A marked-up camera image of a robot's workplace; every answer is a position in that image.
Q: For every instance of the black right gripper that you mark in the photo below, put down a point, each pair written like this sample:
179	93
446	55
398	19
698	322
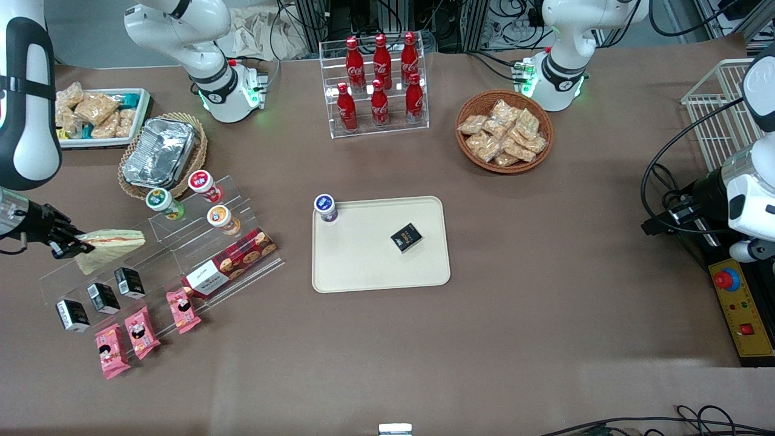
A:
41	223

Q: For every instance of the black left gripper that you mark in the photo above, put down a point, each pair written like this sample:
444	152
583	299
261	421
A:
704	192

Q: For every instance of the plastic-wrapped triangle sandwich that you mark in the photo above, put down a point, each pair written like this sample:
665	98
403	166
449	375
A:
115	248

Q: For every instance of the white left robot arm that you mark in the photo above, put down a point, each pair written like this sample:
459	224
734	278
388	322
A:
563	60

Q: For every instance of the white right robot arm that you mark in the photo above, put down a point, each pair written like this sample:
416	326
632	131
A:
181	24

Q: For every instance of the cream plastic tray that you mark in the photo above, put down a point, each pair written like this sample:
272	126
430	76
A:
363	260

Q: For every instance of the black tissue pack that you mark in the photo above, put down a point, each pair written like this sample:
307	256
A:
72	315
103	298
129	282
407	237

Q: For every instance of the clear acrylic stepped stand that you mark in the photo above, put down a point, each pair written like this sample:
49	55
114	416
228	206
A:
163	254

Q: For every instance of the green-lid cup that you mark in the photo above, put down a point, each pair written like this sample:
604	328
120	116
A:
160	200

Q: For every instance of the teal snack pack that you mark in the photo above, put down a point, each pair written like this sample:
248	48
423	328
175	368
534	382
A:
127	99
86	131

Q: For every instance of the pink snack pack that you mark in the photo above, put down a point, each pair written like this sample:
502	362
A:
142	332
183	310
112	354

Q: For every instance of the clear-wrapped beige snack pack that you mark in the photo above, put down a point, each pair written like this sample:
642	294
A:
68	124
505	160
482	146
504	112
69	97
534	144
519	150
528	121
472	125
127	122
95	108
106	128

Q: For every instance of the silver foil container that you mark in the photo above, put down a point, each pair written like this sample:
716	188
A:
160	151

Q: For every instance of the black yellow emergency-stop control box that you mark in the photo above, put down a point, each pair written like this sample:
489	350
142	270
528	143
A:
745	315

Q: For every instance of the red-lid cup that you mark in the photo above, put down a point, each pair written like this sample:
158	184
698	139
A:
203	181

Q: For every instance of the white rectangular dish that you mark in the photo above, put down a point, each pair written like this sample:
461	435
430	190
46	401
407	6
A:
142	112

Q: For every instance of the orange-lid cup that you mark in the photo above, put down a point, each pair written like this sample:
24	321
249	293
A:
219	217

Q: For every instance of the oval tan wicker basket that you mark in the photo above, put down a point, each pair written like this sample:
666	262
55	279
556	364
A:
200	151

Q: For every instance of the red white cookie box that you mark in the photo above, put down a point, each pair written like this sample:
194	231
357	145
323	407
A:
236	257

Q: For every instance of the round brown wicker basket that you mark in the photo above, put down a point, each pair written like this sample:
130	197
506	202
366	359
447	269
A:
463	142

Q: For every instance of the blue-lid yogurt cup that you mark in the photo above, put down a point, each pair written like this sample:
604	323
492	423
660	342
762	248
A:
326	207

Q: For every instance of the red cola bottle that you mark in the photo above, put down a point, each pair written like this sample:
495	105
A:
355	63
346	110
414	100
410	57
379	106
382	60

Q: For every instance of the clear acrylic bottle rack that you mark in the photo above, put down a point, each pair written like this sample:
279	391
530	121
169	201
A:
393	130

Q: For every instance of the white crumpled cloth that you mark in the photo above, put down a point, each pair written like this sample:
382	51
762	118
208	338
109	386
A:
260	30

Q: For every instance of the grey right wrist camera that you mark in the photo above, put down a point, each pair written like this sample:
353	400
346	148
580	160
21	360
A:
13	212

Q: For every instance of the aluminium equipment frame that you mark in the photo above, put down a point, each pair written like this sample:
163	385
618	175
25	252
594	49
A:
448	18

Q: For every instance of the white metal bracket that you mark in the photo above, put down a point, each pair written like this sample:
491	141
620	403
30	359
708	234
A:
395	429

